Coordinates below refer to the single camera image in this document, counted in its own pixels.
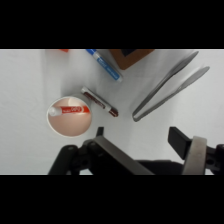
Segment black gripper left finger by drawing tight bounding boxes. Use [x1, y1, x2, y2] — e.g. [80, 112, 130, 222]
[48, 126, 154, 175]

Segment red white marker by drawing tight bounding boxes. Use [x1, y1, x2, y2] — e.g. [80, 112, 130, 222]
[49, 104, 90, 117]

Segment brown wooden block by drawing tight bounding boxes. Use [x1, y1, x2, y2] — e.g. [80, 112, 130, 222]
[108, 49, 156, 71]

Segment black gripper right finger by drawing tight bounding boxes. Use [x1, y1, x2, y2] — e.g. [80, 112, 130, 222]
[168, 125, 224, 175]

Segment dark red marker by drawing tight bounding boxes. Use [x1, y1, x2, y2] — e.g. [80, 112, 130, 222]
[80, 86, 120, 118]

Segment white round bowl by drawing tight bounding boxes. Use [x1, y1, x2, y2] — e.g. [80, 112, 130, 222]
[46, 95, 93, 138]

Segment silver metal tongs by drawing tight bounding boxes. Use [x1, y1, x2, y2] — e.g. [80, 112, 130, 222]
[132, 50, 211, 123]

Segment blue white marker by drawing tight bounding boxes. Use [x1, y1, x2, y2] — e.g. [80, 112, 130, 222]
[85, 49, 124, 83]

